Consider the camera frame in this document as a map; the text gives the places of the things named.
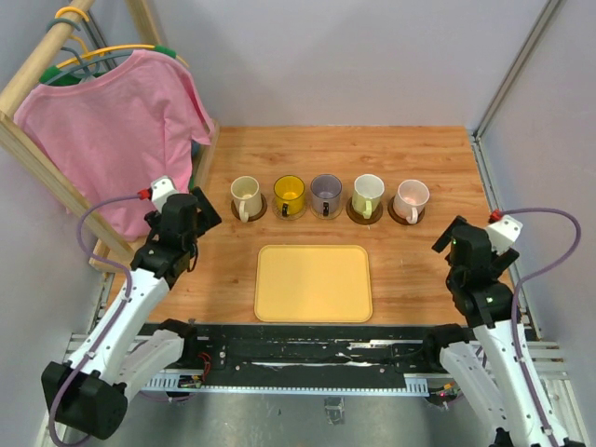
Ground cream cup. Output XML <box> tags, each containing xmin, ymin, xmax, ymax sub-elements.
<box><xmin>230</xmin><ymin>176</ymin><xmax>263</xmax><ymax>223</ymax></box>

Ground pink cup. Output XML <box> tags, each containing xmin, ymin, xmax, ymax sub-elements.
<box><xmin>392</xmin><ymin>179</ymin><xmax>430</xmax><ymax>224</ymax></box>

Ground brown wooden coaster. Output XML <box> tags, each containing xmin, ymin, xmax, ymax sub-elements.
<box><xmin>230</xmin><ymin>194</ymin><xmax>267</xmax><ymax>222</ymax></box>
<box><xmin>387</xmin><ymin>198</ymin><xmax>426</xmax><ymax>225</ymax></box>
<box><xmin>345</xmin><ymin>198</ymin><xmax>383</xmax><ymax>225</ymax></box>

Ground large woven rattan coaster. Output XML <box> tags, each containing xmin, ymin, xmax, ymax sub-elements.
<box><xmin>273</xmin><ymin>207</ymin><xmax>306</xmax><ymax>221</ymax></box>

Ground yellow cup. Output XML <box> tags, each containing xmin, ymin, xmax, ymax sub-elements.
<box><xmin>274</xmin><ymin>175</ymin><xmax>305</xmax><ymax>219</ymax></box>

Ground white cup green handle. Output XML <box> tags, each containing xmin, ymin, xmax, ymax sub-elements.
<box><xmin>351</xmin><ymin>174</ymin><xmax>385</xmax><ymax>219</ymax></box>

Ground small woven rattan coaster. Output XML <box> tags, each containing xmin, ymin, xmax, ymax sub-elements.
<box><xmin>309</xmin><ymin>206</ymin><xmax>343</xmax><ymax>220</ymax></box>

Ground purple cup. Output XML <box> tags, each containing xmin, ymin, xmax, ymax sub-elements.
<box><xmin>310</xmin><ymin>174</ymin><xmax>343</xmax><ymax>215</ymax></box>

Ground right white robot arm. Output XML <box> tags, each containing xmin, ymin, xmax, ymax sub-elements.
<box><xmin>421</xmin><ymin>210</ymin><xmax>576</xmax><ymax>446</ymax></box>

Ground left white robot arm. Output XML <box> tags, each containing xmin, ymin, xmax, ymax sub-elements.
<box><xmin>41</xmin><ymin>177</ymin><xmax>222</xmax><ymax>446</ymax></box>

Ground wooden clothes rack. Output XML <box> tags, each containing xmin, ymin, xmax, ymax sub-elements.
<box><xmin>1</xmin><ymin>1</ymin><xmax>216</xmax><ymax>271</ymax></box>

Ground yellow plastic tray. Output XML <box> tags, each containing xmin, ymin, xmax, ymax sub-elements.
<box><xmin>254</xmin><ymin>245</ymin><xmax>373</xmax><ymax>324</ymax></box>

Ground pink t-shirt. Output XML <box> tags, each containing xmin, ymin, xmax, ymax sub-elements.
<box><xmin>14</xmin><ymin>50</ymin><xmax>214</xmax><ymax>241</ymax></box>

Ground grey clothes hanger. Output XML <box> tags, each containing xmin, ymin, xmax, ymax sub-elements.
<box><xmin>60</xmin><ymin>34</ymin><xmax>131</xmax><ymax>79</ymax></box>

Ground yellow clothes hanger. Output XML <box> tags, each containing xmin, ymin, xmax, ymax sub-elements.
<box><xmin>81</xmin><ymin>0</ymin><xmax>189</xmax><ymax>68</ymax></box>

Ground green clothes hanger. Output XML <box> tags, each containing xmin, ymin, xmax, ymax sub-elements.
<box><xmin>38</xmin><ymin>44</ymin><xmax>178</xmax><ymax>87</ymax></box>

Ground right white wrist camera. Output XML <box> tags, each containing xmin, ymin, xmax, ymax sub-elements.
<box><xmin>484</xmin><ymin>215</ymin><xmax>523</xmax><ymax>255</ymax></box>

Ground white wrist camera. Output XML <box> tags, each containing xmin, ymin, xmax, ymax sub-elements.
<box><xmin>150</xmin><ymin>176</ymin><xmax>179</xmax><ymax>212</ymax></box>
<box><xmin>484</xmin><ymin>215</ymin><xmax>523</xmax><ymax>255</ymax></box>

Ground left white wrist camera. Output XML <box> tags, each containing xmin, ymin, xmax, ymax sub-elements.
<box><xmin>150</xmin><ymin>176</ymin><xmax>179</xmax><ymax>212</ymax></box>

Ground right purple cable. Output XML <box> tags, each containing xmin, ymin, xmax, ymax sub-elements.
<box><xmin>437</xmin><ymin>206</ymin><xmax>583</xmax><ymax>447</ymax></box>

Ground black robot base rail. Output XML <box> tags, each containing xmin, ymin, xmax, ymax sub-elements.
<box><xmin>166</xmin><ymin>323</ymin><xmax>446</xmax><ymax>400</ymax></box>

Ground aluminium frame post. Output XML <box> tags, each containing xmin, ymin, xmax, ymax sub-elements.
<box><xmin>473</xmin><ymin>0</ymin><xmax>570</xmax><ymax>137</ymax></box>

